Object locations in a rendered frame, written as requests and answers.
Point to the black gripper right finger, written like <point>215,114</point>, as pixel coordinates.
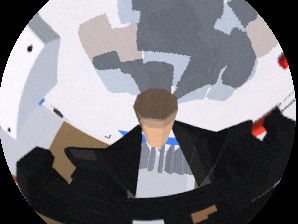
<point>203,148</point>

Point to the blue flat strip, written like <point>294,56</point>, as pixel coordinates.
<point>172,141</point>

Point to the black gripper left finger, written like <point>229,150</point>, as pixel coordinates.
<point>121,159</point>

